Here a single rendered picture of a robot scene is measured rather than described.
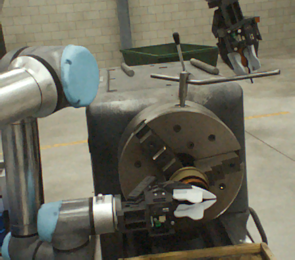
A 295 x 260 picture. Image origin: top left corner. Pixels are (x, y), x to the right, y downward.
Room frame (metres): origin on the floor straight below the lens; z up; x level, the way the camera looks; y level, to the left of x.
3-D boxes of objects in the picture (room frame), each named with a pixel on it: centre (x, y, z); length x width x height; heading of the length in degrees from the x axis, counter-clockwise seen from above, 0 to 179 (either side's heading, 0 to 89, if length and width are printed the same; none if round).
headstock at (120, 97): (1.47, -0.03, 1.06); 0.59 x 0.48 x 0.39; 4
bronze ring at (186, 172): (0.92, -0.08, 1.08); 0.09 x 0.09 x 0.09; 3
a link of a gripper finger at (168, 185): (0.86, -0.04, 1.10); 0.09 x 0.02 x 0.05; 93
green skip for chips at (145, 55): (6.18, -0.37, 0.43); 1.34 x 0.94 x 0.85; 23
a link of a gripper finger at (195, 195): (0.84, -0.08, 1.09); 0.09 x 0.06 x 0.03; 93
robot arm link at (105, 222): (0.83, 0.10, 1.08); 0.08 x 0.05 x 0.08; 3
